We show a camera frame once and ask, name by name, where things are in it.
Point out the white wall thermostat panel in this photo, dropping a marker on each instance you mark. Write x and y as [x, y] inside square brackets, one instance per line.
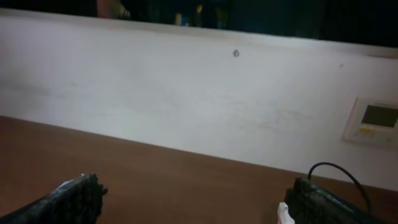
[372, 122]

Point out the white power strip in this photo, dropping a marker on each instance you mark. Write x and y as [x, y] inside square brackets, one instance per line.
[283, 214]

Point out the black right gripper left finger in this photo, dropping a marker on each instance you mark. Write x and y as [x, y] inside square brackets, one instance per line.
[76, 201]

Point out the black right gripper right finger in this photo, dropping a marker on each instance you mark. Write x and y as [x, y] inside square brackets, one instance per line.
[311, 204]

